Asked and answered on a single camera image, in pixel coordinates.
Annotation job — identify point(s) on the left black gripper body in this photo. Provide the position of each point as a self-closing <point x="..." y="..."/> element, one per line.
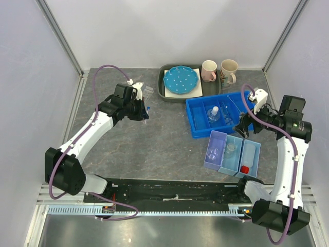
<point x="134" y="109"/>

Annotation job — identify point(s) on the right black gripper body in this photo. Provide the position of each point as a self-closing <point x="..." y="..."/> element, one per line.
<point x="264" y="115"/>

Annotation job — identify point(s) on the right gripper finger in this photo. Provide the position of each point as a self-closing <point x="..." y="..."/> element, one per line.
<point x="244" y="122"/>
<point x="242" y="131"/>

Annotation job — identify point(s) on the small glass stopper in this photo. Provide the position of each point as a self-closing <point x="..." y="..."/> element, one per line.
<point x="230" y="150"/>

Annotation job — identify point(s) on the white red-capped wash bottle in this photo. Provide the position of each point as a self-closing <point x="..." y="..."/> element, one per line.
<point x="247" y="158"/>

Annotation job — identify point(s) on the round glass flask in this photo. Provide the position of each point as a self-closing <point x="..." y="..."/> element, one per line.
<point x="213" y="114"/>

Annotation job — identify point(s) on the clear glass beaker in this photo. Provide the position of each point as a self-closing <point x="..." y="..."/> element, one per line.
<point x="214" y="154"/>

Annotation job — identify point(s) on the blue safety goggles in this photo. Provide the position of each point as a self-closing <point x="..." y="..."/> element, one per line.
<point x="231" y="114"/>

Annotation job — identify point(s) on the brown test tube brush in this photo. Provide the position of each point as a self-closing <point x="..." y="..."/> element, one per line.
<point x="234" y="103"/>

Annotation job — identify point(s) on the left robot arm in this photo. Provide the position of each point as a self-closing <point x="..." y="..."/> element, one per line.
<point x="63" y="165"/>

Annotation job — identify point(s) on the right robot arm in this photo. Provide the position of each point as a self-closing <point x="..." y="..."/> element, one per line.
<point x="281" y="209"/>

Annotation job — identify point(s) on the clear test tube rack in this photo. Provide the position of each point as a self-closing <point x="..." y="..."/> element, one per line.
<point x="147" y="92"/>

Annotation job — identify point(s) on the light blue box right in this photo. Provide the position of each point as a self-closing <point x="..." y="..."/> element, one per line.
<point x="254" y="168"/>

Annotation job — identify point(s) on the light blue box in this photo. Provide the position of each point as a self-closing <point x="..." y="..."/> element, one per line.
<point x="230" y="166"/>
<point x="254" y="168"/>

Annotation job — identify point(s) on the blue divided bin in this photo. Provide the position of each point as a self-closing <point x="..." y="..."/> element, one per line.
<point x="197" y="109"/>

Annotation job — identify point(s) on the light blue box middle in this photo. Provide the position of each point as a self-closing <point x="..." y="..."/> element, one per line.
<point x="230" y="166"/>

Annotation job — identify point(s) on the purple plastic box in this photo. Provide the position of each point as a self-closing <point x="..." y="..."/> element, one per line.
<point x="216" y="140"/>

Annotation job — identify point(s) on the cream floral mug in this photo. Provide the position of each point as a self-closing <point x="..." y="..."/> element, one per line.
<point x="228" y="70"/>

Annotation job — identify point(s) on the blue polka dot plate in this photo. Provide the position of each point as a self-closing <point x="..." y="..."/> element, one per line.
<point x="180" y="79"/>

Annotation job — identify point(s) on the white square plate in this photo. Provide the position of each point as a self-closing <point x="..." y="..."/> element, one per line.
<point x="197" y="92"/>

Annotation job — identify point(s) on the pink mug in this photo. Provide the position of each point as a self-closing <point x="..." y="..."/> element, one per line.
<point x="208" y="72"/>

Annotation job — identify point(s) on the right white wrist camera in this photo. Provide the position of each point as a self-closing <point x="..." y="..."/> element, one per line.
<point x="259" y="98"/>

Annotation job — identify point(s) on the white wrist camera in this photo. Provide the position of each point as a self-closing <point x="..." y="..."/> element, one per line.
<point x="138" y="88"/>
<point x="259" y="98"/>

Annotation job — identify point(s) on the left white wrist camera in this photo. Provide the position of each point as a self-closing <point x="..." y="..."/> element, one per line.
<point x="138" y="88"/>

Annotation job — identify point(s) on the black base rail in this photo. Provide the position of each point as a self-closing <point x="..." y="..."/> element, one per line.
<point x="175" y="196"/>

